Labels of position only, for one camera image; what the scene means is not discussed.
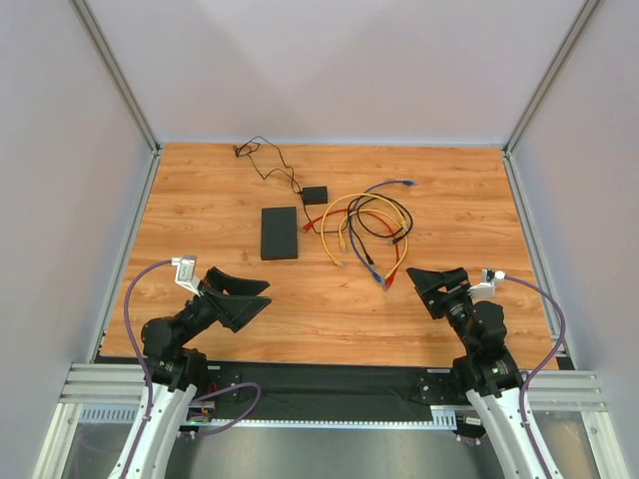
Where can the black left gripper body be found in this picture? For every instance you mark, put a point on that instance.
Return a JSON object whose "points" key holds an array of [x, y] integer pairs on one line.
{"points": [[212, 304]]}

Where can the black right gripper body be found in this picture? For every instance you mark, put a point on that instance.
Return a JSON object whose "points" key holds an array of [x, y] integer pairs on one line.
{"points": [[444, 291]]}

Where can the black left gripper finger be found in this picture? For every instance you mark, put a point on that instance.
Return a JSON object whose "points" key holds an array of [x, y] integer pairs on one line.
{"points": [[234, 312], [221, 284]]}

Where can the black TP-Link network switch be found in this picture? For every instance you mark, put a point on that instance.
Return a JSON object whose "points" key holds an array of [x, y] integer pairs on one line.
{"points": [[279, 233]]}

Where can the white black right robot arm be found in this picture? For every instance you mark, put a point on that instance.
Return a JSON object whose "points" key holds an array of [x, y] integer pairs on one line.
{"points": [[487, 373]]}

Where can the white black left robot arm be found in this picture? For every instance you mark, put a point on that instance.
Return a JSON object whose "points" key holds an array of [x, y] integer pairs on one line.
{"points": [[176, 377]]}

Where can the black cloth strip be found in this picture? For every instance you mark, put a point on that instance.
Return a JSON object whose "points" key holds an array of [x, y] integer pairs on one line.
{"points": [[291, 388]]}

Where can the black power adapter block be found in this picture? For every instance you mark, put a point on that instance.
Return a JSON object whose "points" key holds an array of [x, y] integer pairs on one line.
{"points": [[317, 195]]}

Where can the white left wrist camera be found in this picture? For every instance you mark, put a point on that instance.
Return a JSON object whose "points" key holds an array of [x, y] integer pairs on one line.
{"points": [[185, 275]]}

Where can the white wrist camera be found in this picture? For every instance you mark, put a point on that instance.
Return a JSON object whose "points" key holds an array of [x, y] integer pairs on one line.
{"points": [[185, 275], [486, 288]]}

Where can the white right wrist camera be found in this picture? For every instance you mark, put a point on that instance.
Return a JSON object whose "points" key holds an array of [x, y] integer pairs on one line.
{"points": [[486, 288]]}

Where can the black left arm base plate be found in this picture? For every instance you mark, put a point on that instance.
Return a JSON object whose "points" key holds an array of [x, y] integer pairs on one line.
{"points": [[223, 377]]}

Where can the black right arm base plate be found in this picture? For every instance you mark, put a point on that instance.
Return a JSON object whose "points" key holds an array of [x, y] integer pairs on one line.
{"points": [[440, 386]]}

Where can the grey slotted cable duct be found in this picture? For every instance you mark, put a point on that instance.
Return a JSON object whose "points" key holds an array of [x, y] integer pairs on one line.
{"points": [[421, 419]]}

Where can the aluminium front frame rail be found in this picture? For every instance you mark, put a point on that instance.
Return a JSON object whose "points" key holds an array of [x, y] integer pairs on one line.
{"points": [[123, 383]]}

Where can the aluminium left frame post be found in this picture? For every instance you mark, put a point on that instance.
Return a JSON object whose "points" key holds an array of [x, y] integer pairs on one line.
{"points": [[99, 40]]}

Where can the aluminium frame post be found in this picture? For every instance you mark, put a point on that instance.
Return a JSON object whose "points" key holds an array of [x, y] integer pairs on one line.
{"points": [[576, 30], [99, 40]]}

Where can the aluminium right frame post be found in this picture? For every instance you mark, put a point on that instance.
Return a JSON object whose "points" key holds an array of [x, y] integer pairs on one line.
{"points": [[576, 30]]}

